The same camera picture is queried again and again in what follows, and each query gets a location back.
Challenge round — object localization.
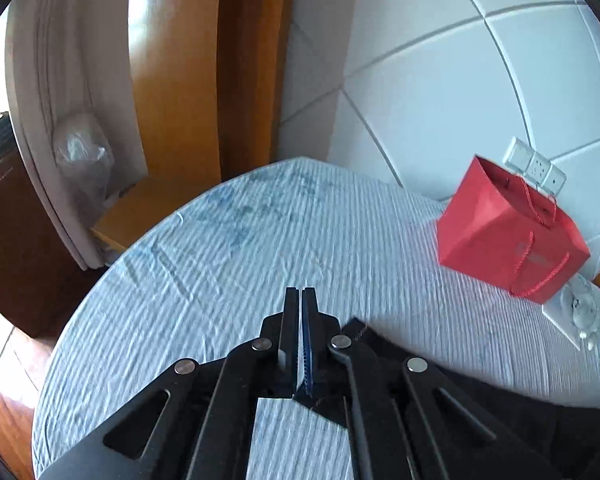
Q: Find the black hooded jacket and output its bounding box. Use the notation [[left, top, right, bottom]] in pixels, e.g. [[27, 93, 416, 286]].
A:
[[308, 316, 600, 480]]

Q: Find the beige curtain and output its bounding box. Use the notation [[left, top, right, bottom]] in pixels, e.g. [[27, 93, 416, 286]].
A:
[[5, 0, 148, 270]]

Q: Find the red paper gift bag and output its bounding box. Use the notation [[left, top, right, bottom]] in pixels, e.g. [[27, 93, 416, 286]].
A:
[[436, 156, 590, 304]]

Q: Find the clear plastic bag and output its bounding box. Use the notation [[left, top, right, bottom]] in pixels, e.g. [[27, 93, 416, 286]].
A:
[[52, 112, 114, 208]]

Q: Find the white wall socket panel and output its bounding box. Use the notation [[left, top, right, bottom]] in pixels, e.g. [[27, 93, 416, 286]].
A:
[[503, 138, 567, 197]]

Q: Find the wooden bedside cabinet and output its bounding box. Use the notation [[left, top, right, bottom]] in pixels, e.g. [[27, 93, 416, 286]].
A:
[[91, 177, 213, 252]]

